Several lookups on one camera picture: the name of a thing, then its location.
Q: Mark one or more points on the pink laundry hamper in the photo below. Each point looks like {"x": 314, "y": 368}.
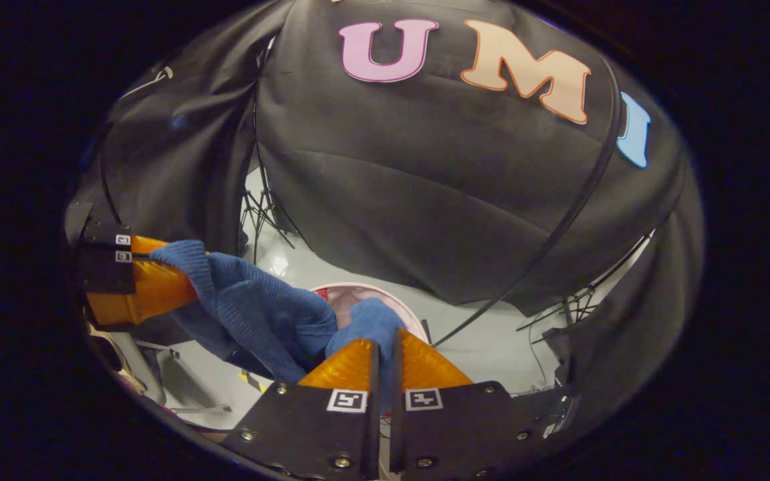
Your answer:
{"x": 351, "y": 297}

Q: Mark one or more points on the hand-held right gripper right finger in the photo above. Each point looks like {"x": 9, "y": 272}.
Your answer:
{"x": 396, "y": 434}

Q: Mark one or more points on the blue ribbed knit garment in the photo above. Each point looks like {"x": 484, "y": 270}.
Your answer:
{"x": 258, "y": 300}

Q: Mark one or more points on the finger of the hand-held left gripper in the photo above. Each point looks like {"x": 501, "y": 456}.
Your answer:
{"x": 107, "y": 274}
{"x": 104, "y": 239}

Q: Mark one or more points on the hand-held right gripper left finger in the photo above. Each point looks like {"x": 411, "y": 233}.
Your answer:
{"x": 372, "y": 427}

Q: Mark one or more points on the empty white plastic hanger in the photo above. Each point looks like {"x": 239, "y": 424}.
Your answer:
{"x": 166, "y": 72}

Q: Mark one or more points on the grey metal stand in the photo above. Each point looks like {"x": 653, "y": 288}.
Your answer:
{"x": 141, "y": 367}

